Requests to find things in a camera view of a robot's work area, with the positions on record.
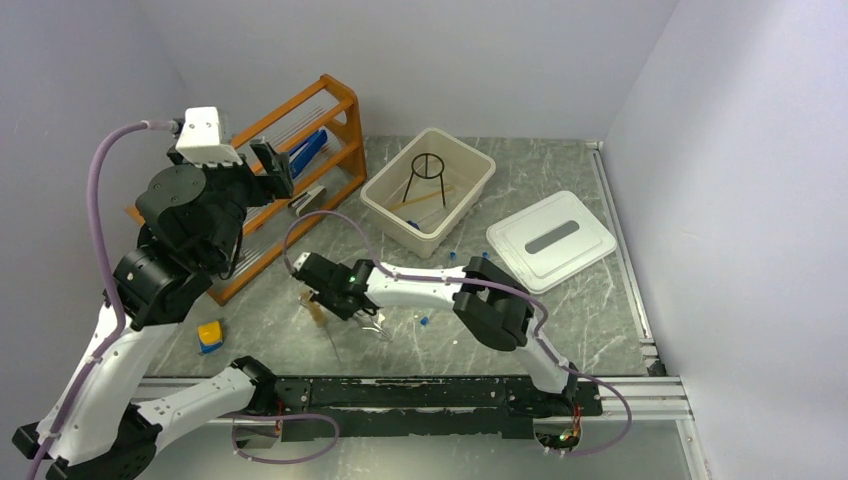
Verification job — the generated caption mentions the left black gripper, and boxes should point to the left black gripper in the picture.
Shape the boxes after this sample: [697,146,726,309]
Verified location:
[169,137,293,266]

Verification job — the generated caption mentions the metal crucible tongs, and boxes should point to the metal crucible tongs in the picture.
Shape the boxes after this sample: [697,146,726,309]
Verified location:
[352,312,392,341]

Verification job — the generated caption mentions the tan rubber tubing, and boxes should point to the tan rubber tubing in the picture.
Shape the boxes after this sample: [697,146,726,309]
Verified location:
[387,185,454,212]

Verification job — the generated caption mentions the black wire tripod stand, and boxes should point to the black wire tripod stand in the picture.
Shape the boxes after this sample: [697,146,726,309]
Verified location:
[402,152,447,207]

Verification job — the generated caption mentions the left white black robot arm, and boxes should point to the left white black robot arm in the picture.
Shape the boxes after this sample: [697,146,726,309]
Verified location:
[12,140,294,479]

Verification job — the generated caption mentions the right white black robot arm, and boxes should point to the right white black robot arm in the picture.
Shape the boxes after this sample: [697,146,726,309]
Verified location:
[286,252,578,414]

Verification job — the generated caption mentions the blue stapler on shelf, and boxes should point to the blue stapler on shelf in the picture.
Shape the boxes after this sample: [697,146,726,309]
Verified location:
[288,129,328,179]

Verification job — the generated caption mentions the grey white device on shelf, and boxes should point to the grey white device on shelf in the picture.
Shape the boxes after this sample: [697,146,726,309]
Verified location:
[288,184,327,217]

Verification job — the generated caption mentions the orange wooden shelf rack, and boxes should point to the orange wooden shelf rack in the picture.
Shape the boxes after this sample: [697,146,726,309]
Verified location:
[114,74,366,308]

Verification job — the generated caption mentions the beige plastic bin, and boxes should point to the beige plastic bin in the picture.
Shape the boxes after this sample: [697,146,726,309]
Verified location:
[360,128,496,258]

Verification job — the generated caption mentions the yellow blue block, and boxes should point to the yellow blue block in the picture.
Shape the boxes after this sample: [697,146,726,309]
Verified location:
[196,320,224,354]

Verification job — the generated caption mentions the white bin lid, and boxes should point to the white bin lid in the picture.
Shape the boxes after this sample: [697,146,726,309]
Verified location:
[486,191,617,295]

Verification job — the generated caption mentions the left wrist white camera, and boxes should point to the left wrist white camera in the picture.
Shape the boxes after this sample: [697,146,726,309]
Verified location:
[175,106,244,168]

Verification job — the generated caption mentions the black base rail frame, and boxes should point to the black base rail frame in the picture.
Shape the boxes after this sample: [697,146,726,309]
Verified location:
[135,374,694,442]

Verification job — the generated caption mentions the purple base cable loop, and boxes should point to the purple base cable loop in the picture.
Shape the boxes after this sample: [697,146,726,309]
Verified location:
[230,410,342,466]

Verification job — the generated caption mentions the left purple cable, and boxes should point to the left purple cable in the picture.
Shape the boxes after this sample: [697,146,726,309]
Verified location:
[25,119,183,480]

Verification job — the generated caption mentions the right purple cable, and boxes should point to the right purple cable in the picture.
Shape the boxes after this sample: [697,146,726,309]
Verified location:
[282,210,634,460]

